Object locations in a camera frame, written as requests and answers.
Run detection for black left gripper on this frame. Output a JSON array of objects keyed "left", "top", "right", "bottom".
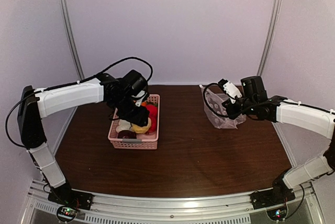
[{"left": 111, "top": 94, "right": 149, "bottom": 127}]

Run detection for red toy fruit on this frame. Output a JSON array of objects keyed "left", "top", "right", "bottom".
[
  {"left": 148, "top": 117, "right": 158, "bottom": 133},
  {"left": 146, "top": 104, "right": 158, "bottom": 118}
]

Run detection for yellow toy fruit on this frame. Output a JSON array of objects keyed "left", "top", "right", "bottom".
[{"left": 131, "top": 118, "right": 152, "bottom": 133}]

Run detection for dark red toy apple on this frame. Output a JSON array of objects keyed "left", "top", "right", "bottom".
[{"left": 117, "top": 130, "right": 137, "bottom": 139}]

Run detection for clear zip top bag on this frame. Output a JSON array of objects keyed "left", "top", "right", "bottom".
[{"left": 199, "top": 85, "right": 247, "bottom": 129}]

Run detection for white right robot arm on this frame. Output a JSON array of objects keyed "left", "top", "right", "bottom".
[{"left": 222, "top": 96, "right": 334, "bottom": 204}]

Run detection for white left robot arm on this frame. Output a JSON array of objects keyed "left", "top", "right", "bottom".
[{"left": 17, "top": 70, "right": 149, "bottom": 205}]

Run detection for white toy bun upper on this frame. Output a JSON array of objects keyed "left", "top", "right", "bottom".
[{"left": 116, "top": 119, "right": 132, "bottom": 133}]

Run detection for pink plastic basket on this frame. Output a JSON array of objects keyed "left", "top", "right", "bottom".
[{"left": 108, "top": 94, "right": 160, "bottom": 150}]

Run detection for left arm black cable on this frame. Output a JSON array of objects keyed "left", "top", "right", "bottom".
[{"left": 78, "top": 56, "right": 154, "bottom": 83}]

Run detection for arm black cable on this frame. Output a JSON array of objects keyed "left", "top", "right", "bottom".
[
  {"left": 78, "top": 56, "right": 154, "bottom": 83},
  {"left": 203, "top": 82, "right": 231, "bottom": 117}
]

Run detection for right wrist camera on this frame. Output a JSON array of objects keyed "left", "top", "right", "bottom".
[{"left": 218, "top": 79, "right": 242, "bottom": 103}]

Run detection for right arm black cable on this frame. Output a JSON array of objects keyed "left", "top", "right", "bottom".
[{"left": 203, "top": 82, "right": 231, "bottom": 117}]

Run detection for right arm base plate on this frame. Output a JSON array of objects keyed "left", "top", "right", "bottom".
[{"left": 250, "top": 189, "right": 296, "bottom": 210}]

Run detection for front aluminium rail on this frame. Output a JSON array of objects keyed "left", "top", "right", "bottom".
[{"left": 26, "top": 179, "right": 325, "bottom": 224}]

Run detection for right aluminium frame post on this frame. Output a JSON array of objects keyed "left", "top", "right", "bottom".
[{"left": 256, "top": 0, "right": 283, "bottom": 76}]

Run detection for aluminium frame post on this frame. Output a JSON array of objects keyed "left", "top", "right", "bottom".
[
  {"left": 256, "top": 0, "right": 283, "bottom": 76},
  {"left": 54, "top": 0, "right": 89, "bottom": 91}
]

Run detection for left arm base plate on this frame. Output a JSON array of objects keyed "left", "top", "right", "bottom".
[{"left": 48, "top": 185, "right": 93, "bottom": 210}]

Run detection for left aluminium frame post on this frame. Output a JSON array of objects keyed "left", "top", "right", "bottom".
[{"left": 54, "top": 0, "right": 89, "bottom": 91}]

